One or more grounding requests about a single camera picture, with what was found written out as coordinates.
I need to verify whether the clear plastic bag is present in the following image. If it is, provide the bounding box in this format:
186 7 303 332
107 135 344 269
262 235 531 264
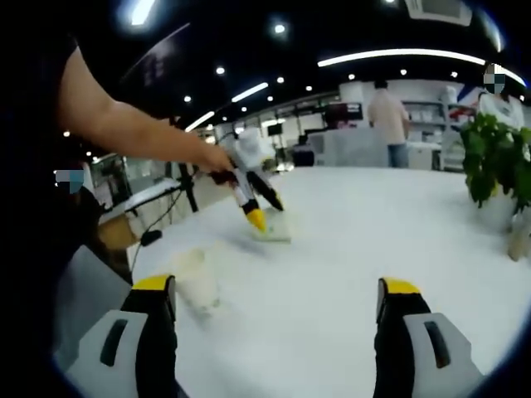
53 244 134 368

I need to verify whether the ceiling air conditioner unit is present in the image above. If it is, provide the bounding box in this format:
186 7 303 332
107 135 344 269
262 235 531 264
404 0 474 28

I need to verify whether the group of round ceiling lights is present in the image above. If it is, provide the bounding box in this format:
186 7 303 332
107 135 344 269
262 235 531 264
61 16 460 161

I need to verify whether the brown cardboard box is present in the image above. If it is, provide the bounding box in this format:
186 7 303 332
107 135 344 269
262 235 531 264
98 215 140 252

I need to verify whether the white paper cup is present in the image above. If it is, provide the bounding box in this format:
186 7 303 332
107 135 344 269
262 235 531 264
248 211 294 245
173 242 222 318

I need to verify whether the curved ceiling light strip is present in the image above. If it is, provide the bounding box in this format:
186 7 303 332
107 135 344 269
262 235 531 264
317 48 526 86

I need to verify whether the white side desk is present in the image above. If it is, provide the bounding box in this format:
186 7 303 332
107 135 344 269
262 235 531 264
102 177 184 217

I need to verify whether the person's dark clothing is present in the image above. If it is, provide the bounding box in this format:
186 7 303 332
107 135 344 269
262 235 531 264
0 32 105 374

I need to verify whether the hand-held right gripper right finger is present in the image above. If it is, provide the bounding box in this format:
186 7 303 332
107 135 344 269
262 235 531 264
372 276 485 398

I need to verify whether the dark red monitor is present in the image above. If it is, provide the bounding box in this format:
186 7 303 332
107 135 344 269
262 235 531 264
325 103 362 129

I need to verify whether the short ceiling light strip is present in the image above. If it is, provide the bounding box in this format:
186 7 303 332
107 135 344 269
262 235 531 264
231 81 270 104
184 110 216 133

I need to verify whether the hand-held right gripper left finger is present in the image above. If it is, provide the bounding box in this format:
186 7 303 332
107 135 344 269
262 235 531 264
66 273 180 398

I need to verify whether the grey office partition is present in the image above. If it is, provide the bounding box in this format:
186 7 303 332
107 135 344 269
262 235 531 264
309 128 391 167

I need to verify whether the potted green plant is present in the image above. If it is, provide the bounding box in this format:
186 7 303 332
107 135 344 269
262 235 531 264
459 112 531 233

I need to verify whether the person's left hand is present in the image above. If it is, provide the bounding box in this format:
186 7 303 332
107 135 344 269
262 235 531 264
197 143 236 176

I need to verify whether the white table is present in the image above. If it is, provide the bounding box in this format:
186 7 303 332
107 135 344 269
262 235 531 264
131 165 526 398

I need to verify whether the striped wall mural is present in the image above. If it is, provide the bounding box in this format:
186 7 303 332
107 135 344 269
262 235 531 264
447 85 482 119

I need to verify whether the black tripod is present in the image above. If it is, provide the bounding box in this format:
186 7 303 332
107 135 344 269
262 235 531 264
167 115 201 214

